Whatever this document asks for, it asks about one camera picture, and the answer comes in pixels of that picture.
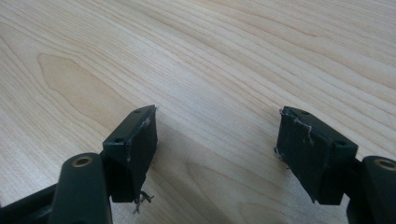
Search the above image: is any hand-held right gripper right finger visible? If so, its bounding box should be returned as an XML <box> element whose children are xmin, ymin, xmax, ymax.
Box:
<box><xmin>274</xmin><ymin>105</ymin><xmax>360</xmax><ymax>206</ymax></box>

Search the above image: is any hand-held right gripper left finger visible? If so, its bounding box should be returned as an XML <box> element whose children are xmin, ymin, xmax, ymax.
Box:
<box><xmin>102</xmin><ymin>105</ymin><xmax>159</xmax><ymax>204</ymax></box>

